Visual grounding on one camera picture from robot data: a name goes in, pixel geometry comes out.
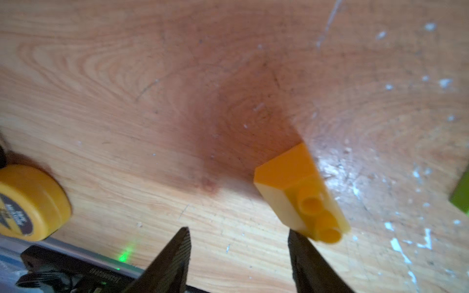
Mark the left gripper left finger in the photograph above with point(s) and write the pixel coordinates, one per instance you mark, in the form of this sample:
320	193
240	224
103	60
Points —
168	272

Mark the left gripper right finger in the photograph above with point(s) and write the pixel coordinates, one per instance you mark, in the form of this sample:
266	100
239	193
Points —
311	272

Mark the yellow tape measure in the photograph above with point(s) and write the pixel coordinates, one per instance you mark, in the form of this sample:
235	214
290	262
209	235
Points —
33	204

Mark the lime green lego brick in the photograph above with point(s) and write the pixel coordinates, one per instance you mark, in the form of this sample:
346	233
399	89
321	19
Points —
460	195

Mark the yellow lego brick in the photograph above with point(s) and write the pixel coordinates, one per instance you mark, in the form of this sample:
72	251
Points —
293	187

